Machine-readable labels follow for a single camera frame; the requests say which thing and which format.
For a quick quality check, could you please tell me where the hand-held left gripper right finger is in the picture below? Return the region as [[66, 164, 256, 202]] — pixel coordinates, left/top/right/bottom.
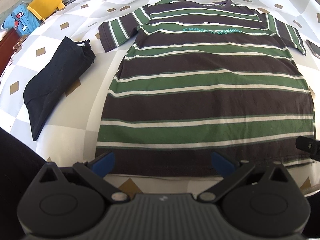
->
[[197, 151, 292, 204]]

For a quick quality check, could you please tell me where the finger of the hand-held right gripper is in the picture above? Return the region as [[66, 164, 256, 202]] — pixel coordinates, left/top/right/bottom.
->
[[295, 135, 320, 163]]

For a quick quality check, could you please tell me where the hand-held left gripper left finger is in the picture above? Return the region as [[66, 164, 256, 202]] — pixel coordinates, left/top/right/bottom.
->
[[37, 151, 130, 204]]

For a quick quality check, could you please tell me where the green brown striped t-shirt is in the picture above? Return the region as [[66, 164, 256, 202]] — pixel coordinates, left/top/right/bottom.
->
[[96, 0, 316, 178]]

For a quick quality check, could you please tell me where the black folded garment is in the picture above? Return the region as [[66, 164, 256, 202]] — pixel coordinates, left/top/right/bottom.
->
[[23, 36, 96, 142]]

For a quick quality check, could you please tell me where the smartphone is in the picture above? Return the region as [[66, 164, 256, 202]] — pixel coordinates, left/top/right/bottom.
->
[[305, 39, 320, 59]]

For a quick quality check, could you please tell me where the brown snack packet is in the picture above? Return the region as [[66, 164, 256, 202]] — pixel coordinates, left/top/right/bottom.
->
[[14, 35, 29, 53]]

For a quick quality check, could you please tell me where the wooden cabinet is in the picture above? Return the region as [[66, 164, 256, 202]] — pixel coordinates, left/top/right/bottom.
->
[[0, 27, 19, 77]]

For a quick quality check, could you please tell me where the blue cartoon print cloth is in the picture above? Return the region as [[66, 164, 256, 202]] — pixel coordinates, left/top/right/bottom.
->
[[1, 4, 42, 35]]

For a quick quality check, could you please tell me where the yellow plastic chair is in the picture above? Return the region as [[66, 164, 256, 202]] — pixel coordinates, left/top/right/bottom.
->
[[27, 0, 66, 22]]

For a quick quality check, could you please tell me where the grey green blanket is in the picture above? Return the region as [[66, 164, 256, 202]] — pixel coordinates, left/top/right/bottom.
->
[[0, 0, 33, 20]]

